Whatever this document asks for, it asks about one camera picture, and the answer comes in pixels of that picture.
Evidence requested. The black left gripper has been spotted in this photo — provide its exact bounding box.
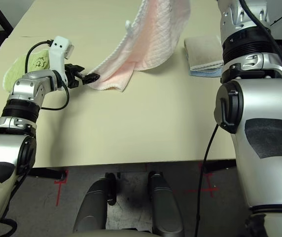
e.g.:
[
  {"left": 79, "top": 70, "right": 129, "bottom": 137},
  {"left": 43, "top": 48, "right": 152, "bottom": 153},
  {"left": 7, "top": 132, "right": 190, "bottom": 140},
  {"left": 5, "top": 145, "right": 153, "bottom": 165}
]
[{"left": 63, "top": 63, "right": 100, "bottom": 89}]

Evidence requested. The pink fluffy towel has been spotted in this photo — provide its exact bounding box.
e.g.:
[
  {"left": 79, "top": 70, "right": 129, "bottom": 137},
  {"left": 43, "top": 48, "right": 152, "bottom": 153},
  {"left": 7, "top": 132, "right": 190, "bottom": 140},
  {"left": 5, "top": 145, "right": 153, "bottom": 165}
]
[{"left": 88, "top": 0, "right": 192, "bottom": 92}]

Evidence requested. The green folded towel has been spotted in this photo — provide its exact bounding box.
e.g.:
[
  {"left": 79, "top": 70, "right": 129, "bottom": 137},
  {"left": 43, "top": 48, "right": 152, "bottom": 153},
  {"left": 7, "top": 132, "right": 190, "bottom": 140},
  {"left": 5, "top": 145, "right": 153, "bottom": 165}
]
[{"left": 2, "top": 48, "right": 51, "bottom": 92}]

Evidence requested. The blue folded towel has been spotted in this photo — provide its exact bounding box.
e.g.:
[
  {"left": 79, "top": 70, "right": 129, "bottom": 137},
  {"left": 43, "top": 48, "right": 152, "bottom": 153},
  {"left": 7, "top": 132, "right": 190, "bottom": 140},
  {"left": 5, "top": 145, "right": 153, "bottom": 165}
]
[{"left": 186, "top": 53, "right": 222, "bottom": 78}]

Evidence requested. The beige folded towel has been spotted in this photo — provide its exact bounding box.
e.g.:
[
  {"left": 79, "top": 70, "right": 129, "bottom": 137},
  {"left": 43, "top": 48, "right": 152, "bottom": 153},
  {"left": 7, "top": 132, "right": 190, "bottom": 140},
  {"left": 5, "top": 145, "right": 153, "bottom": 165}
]
[{"left": 183, "top": 34, "right": 224, "bottom": 71}]

